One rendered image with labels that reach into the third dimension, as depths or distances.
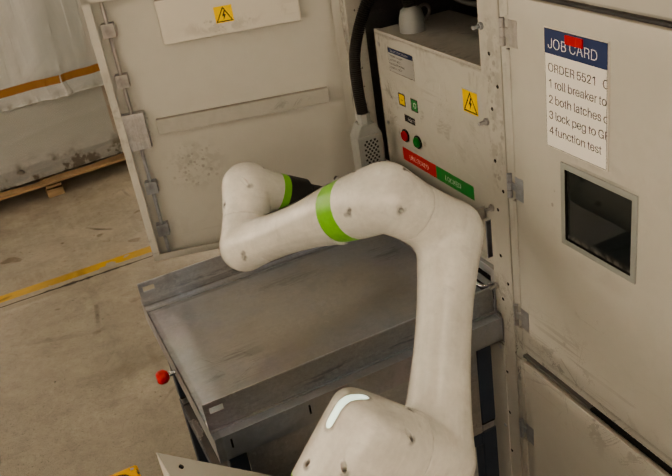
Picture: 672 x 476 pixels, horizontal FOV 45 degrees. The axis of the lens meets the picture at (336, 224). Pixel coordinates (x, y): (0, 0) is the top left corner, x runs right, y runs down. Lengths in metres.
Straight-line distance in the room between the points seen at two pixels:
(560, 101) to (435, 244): 0.32
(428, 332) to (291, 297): 0.69
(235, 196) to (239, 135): 0.53
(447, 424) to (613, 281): 0.37
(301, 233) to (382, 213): 0.21
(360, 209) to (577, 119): 0.38
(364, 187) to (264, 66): 0.88
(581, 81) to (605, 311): 0.41
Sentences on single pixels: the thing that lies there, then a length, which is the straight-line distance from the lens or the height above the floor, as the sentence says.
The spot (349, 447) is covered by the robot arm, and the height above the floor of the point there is 1.09.
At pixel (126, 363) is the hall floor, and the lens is 3.49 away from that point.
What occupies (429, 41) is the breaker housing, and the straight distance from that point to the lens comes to 1.92.
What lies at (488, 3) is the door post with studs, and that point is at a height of 1.54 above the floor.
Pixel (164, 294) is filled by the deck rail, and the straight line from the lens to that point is 2.13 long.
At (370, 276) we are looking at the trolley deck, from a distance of 2.05.
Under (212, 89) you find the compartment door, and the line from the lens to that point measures 2.18.
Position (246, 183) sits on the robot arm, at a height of 1.23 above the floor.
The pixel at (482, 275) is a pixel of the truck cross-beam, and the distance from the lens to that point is 1.93.
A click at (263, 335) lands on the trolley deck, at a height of 0.85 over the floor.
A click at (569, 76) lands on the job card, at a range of 1.37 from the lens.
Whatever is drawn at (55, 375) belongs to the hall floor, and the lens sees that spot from 3.58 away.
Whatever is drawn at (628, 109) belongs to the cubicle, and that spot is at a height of 1.44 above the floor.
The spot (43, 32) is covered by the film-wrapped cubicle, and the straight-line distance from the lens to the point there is 5.14.
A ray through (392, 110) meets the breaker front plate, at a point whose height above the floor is 1.19.
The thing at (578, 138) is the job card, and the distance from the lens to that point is 1.39.
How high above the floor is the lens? 1.91
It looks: 27 degrees down
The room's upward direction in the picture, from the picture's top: 9 degrees counter-clockwise
